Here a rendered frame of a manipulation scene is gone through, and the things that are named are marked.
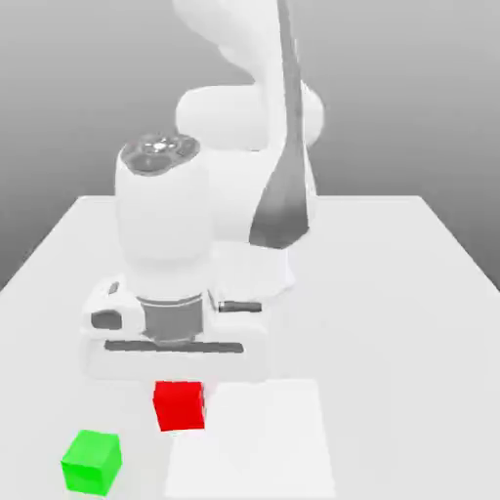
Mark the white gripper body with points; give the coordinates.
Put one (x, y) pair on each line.
(175, 361)

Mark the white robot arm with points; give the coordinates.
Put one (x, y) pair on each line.
(164, 218)

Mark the small red cube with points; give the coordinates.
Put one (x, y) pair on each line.
(179, 406)

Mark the small green cube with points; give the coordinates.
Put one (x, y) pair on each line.
(90, 463)

